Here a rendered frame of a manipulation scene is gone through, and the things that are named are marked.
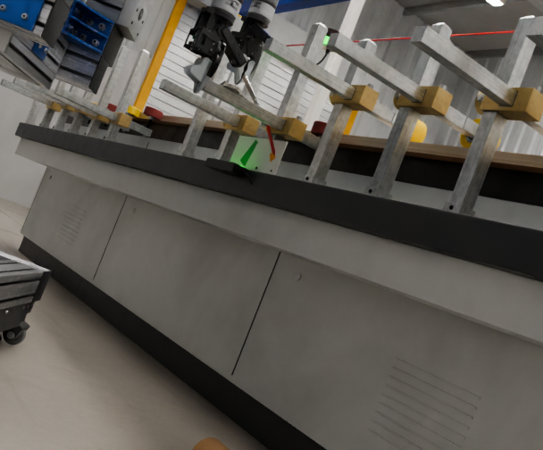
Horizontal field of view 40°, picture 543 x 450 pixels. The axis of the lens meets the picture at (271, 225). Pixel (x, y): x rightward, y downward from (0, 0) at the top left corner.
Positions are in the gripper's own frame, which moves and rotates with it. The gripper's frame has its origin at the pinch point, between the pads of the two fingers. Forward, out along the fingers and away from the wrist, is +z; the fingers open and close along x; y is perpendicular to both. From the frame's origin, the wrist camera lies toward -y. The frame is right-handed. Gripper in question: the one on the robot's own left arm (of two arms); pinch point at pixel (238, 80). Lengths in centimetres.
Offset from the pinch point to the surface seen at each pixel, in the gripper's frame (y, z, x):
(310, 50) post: -21.7, -12.7, 0.8
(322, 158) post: -45.1, 18.0, 9.4
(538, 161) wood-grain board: -97, 7, 10
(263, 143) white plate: -18.0, 16.5, 0.7
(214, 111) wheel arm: 1.8, 11.4, 3.1
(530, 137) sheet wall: 237, -259, -878
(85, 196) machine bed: 143, 51, -82
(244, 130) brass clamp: -4.8, 13.3, -4.9
